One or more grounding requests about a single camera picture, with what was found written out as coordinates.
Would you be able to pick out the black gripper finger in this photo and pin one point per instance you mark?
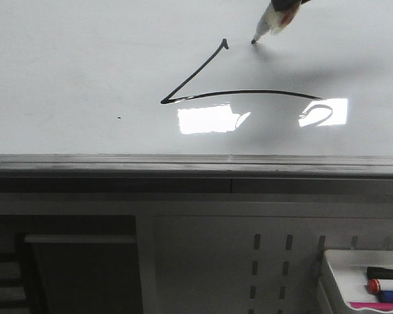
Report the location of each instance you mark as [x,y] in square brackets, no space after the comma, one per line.
[287,4]

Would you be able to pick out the white whiteboard marker with tape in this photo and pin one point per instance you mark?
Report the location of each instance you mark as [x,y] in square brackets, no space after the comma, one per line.
[274,21]

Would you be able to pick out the grey aluminium whiteboard tray ledge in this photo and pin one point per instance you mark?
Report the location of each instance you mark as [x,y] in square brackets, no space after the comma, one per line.
[123,173]

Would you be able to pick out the white whiteboard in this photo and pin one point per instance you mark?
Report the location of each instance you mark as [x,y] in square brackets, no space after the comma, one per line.
[183,77]

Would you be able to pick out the white perforated panel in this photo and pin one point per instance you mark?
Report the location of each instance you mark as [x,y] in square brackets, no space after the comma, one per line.
[248,256]

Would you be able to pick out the white plastic storage bin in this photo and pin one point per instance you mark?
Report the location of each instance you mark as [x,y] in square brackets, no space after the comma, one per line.
[344,279]

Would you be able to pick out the red capped marker in bin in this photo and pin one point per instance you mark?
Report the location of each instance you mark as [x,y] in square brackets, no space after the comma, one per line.
[376,286]

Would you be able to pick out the blue marker in bin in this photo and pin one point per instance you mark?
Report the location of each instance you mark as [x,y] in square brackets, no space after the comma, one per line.
[386,296]

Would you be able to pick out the pink item in bin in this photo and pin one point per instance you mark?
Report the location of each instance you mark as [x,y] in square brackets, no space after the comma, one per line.
[386,307]

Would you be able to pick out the dark cabinet with shelf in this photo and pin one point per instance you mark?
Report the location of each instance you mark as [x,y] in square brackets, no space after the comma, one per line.
[69,264]

